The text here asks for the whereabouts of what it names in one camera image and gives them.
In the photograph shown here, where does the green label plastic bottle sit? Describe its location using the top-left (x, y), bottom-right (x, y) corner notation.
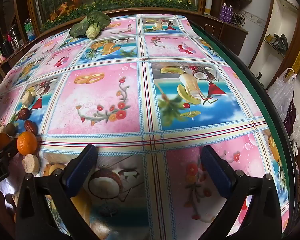
top-left (24, 17), bottom-right (36, 42)

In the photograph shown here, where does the red date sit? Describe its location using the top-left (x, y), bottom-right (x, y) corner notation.
top-left (17, 107), bottom-right (31, 120)
top-left (24, 120), bottom-right (38, 135)

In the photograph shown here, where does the printed pink blue tablecloth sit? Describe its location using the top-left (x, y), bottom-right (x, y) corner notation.
top-left (0, 14), bottom-right (290, 240)

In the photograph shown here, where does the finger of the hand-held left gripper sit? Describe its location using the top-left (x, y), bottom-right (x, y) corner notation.
top-left (0, 144), bottom-right (19, 164)

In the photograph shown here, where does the orange mandarin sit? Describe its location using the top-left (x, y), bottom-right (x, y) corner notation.
top-left (16, 131), bottom-right (38, 156)
top-left (0, 132), bottom-right (11, 151)

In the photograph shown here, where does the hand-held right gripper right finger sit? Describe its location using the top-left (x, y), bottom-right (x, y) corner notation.
top-left (200, 144), bottom-right (294, 240)

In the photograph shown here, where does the black kettle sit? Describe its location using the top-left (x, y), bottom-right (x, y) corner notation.
top-left (1, 40), bottom-right (12, 58)

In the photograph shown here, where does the steel thermos flask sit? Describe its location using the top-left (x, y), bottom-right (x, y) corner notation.
top-left (9, 24), bottom-right (24, 49)

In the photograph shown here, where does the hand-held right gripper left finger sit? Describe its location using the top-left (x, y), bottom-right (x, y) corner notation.
top-left (15, 144), bottom-right (100, 240)

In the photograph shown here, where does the brown kiwi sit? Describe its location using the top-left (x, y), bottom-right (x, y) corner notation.
top-left (5, 122), bottom-right (17, 136)

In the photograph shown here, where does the dark purple cloth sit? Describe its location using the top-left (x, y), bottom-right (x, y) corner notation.
top-left (284, 100), bottom-right (298, 135)

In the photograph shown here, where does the green bok choy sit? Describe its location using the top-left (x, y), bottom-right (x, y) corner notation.
top-left (69, 10), bottom-right (111, 40)

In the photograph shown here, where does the purple bottle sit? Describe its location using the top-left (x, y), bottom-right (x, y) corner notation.
top-left (220, 3), bottom-right (228, 22)
top-left (226, 5), bottom-right (234, 23)

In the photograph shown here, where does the white plastic bag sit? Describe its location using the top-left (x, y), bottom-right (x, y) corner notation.
top-left (266, 67), bottom-right (298, 128)

